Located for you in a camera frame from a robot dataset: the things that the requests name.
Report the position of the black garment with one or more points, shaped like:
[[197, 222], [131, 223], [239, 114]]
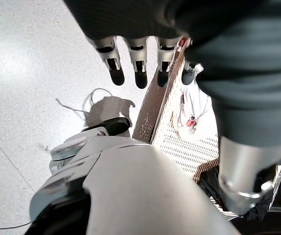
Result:
[[260, 215]]

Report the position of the small red clip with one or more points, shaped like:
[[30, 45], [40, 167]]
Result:
[[191, 121]]

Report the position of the white perforated laundry basket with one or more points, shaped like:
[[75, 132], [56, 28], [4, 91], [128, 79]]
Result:
[[186, 149]]

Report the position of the robot dark left foot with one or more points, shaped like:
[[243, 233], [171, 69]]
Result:
[[113, 125]]

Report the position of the white garment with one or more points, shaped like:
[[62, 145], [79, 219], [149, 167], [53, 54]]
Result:
[[199, 102]]

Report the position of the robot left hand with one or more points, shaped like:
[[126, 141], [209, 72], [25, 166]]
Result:
[[240, 73]]

